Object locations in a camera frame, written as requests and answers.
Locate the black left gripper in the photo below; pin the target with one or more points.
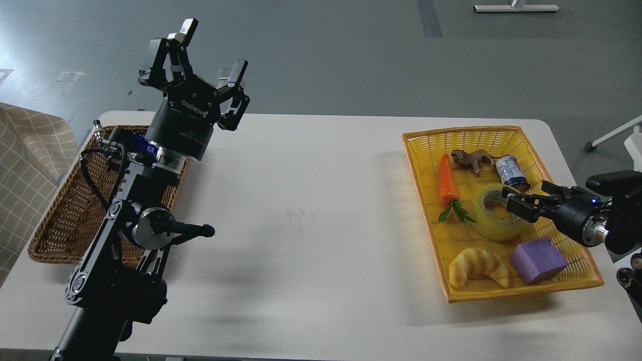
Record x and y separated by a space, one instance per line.
191 106

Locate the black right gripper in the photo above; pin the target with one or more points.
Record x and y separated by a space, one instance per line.
577 213

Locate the yellow tape roll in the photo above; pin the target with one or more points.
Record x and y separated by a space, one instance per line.
486 223

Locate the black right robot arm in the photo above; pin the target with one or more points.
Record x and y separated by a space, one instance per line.
621 191

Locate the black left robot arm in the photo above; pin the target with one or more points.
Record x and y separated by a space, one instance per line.
119 280

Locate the small blue white can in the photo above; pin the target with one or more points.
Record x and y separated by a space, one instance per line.
511 174

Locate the purple foam block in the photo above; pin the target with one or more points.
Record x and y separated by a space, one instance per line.
538 260

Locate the brown toy lion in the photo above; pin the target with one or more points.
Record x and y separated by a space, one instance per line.
472 160

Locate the white chair leg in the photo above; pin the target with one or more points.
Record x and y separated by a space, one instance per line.
633 125

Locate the yellow plastic basket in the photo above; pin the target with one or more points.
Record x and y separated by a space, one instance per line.
424 151

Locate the orange toy carrot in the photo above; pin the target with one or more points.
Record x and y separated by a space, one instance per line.
449 194

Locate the toy croissant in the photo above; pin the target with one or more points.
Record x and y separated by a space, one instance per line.
475 261

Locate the brown wicker basket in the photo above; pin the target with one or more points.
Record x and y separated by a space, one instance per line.
76 214

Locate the beige checkered cloth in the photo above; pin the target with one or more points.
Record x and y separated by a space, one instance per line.
37 149

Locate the white metal stand base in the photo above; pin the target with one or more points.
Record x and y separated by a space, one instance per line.
516 7

